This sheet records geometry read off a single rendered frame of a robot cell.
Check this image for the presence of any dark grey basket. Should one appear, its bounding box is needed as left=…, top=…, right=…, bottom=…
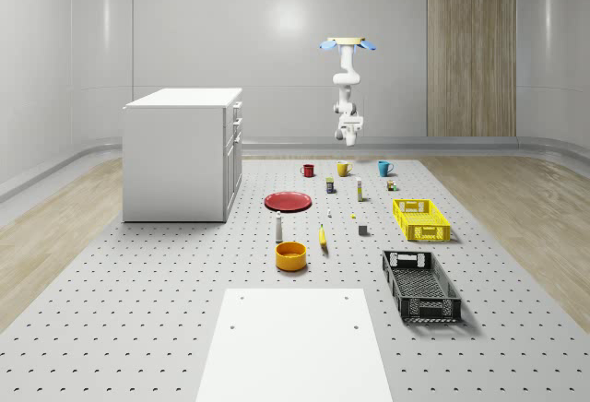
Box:
left=381, top=250, right=463, bottom=325

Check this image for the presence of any drone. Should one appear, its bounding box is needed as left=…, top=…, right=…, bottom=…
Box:
left=318, top=36, right=377, bottom=52

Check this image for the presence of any red plate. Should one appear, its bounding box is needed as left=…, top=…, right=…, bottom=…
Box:
left=264, top=191, right=313, bottom=213

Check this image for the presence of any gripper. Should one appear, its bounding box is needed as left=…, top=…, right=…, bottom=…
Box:
left=338, top=107, right=366, bottom=130

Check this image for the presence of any white board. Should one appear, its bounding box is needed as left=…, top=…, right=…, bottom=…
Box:
left=195, top=288, right=395, bottom=402

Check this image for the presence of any yellow basket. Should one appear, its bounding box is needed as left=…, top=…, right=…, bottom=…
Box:
left=392, top=197, right=452, bottom=242

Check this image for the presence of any yellow bowl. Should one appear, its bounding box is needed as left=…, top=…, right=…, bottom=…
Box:
left=275, top=241, right=308, bottom=272

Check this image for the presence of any white cabinet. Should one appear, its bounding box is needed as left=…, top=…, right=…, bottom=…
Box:
left=122, top=87, right=244, bottom=224

